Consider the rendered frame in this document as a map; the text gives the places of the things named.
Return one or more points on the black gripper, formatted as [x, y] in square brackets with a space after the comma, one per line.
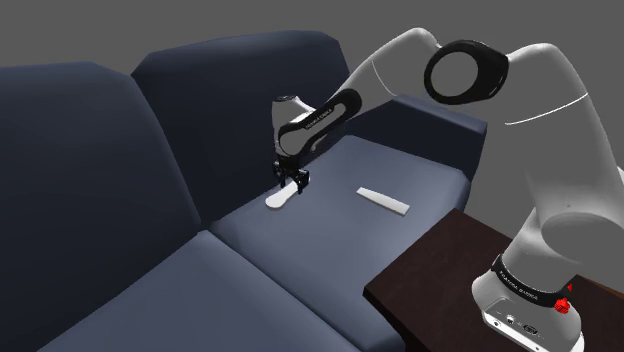
[289, 167]

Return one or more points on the white spoon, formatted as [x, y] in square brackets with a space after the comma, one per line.
[280, 198]

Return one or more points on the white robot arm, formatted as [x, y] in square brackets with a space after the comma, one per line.
[551, 146]

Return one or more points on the white flat bar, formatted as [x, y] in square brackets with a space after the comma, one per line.
[383, 200]

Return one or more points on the dark blue sofa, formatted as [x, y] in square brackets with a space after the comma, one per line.
[146, 195]

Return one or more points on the dark wooden robot stand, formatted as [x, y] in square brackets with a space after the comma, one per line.
[438, 287]

